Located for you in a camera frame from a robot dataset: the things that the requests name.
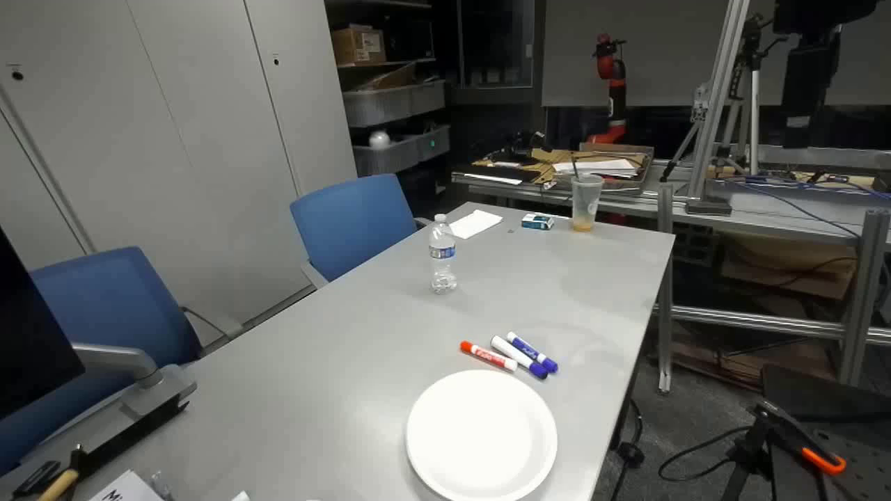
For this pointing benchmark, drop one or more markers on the brown cardboard box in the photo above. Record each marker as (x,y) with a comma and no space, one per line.
(356,41)

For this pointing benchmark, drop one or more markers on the small blue white box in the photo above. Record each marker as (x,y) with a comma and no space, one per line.
(537,220)

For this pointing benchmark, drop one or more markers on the blue Expo marker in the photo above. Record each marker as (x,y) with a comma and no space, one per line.
(515,356)
(532,350)

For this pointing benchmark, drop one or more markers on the cardboard clutter pile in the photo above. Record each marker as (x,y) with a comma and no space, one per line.
(574,164)

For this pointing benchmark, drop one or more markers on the blue office chair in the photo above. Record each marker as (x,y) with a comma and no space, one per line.
(351,224)
(113,307)

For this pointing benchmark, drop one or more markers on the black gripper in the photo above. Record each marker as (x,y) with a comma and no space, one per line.
(813,55)

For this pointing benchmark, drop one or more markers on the white cabinet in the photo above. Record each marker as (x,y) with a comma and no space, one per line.
(156,140)

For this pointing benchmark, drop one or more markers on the red Expo marker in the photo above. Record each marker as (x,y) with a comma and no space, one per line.
(486,355)

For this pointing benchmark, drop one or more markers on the black monitor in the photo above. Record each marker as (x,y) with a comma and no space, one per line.
(29,343)

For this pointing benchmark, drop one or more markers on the aluminium frame workbench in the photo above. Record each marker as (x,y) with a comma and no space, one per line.
(789,218)

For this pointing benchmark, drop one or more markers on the grey camera tripod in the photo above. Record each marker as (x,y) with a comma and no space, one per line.
(749,100)

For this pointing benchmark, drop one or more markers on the white foam plate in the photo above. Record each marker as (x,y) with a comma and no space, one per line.
(480,434)

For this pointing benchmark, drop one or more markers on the grey monitor stand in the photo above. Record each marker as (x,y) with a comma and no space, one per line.
(139,378)

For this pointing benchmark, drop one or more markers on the aluminium frame post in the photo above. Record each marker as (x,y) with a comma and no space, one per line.
(718,100)

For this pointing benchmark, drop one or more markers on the clear plastic cup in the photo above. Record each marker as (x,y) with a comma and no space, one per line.
(586,203)

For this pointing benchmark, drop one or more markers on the clear plastic water bottle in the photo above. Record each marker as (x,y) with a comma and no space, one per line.
(443,259)

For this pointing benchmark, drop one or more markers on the black tripod with orange clamp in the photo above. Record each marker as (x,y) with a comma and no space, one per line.
(789,439)

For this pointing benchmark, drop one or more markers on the white paper sheet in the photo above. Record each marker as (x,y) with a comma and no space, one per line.
(475,224)

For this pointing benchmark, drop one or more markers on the red fire extinguisher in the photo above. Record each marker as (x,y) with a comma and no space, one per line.
(611,79)

